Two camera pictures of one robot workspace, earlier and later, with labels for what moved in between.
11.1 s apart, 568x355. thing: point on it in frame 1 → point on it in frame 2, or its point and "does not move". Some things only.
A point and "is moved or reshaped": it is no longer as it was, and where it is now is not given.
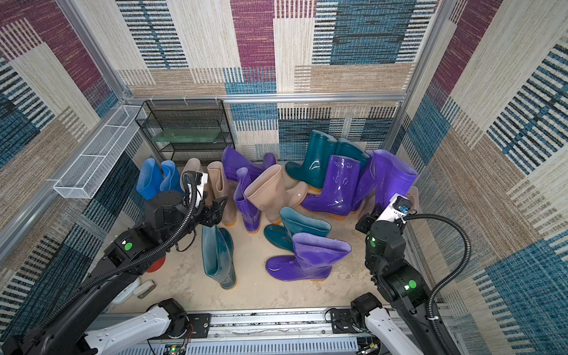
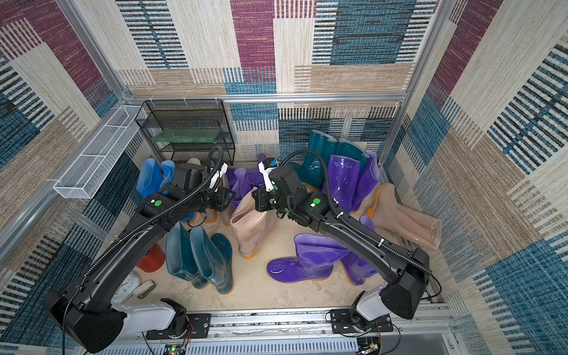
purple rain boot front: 312,260 does not move
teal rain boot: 294,222 → 181,256
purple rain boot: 381,177 → 357,267
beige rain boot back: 270,190 is moved or reshaped
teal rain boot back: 321,146 does not move
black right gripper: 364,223 → 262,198
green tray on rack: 188,135 does not move
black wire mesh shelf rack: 186,125 does not move
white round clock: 127,293 does not move
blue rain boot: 171,180 does not move
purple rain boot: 337,195 does not move
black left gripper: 212,214 → 224,200
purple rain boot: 231,161 → 241,182
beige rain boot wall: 413,196 → 388,211
